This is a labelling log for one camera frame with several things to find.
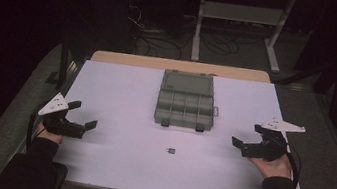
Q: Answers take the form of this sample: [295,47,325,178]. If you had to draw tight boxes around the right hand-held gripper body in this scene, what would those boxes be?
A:
[240,112,308,168]

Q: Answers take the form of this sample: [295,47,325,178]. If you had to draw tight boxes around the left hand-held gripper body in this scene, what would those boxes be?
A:
[34,89,91,140]

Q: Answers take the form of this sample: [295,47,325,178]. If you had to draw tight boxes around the grey plastic organizer box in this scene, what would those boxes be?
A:
[152,67,225,136]

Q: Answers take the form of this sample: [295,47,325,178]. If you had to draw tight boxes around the person's left hand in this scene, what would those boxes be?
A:
[33,120,67,145]

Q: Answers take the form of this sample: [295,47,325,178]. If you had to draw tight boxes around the person's right hand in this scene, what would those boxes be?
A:
[246,146,297,184]

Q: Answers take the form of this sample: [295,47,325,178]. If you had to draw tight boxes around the white metal stand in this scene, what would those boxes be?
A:
[190,0,297,75]

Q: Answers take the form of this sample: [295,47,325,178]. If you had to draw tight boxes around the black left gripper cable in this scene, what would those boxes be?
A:
[24,100,52,153]

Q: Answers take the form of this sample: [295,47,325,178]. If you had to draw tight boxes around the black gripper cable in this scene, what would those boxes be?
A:
[24,100,52,153]
[278,141,305,189]

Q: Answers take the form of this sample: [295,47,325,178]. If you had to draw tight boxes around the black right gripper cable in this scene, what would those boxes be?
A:
[278,141,305,189]

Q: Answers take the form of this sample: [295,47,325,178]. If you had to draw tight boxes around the tangle of floor cables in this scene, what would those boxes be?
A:
[118,0,256,72]

